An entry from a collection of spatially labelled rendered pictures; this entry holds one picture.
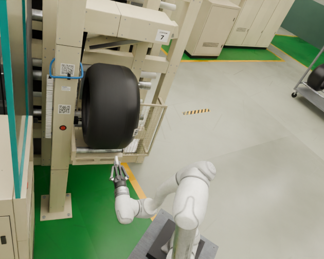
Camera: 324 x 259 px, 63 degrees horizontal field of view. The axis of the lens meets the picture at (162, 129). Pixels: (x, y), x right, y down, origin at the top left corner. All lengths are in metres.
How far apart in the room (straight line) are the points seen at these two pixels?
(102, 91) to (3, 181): 0.71
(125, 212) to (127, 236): 1.11
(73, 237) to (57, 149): 0.90
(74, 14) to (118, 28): 0.41
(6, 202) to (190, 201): 0.77
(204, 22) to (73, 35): 4.72
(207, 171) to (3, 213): 0.90
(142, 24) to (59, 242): 1.89
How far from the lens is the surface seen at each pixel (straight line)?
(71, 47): 1.58
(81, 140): 2.20
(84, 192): 2.86
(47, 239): 2.61
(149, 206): 1.64
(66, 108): 1.80
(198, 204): 1.09
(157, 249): 1.88
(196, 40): 6.18
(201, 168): 1.19
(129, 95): 1.67
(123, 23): 1.83
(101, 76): 1.70
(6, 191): 1.32
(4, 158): 1.44
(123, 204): 1.59
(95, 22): 1.81
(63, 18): 1.51
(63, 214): 2.71
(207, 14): 6.03
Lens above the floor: 2.34
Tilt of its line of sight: 38 degrees down
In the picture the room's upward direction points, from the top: 21 degrees clockwise
